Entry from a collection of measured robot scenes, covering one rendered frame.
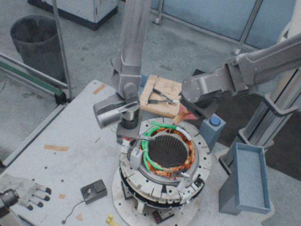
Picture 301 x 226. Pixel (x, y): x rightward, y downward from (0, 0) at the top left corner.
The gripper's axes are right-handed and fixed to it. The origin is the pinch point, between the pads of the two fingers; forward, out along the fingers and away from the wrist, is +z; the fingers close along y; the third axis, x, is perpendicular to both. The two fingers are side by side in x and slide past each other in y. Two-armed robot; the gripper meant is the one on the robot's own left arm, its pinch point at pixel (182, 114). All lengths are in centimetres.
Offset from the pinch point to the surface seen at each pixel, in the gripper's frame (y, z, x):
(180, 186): 15.6, 16.4, -7.7
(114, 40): -87, 161, 164
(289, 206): 117, 91, 89
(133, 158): -1.2, 19.2, -10.1
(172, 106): -1.5, 27.1, 25.0
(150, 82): -15.4, 31.8, 31.1
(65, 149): -25, 69, -3
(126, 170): 0.1, 26.3, -11.2
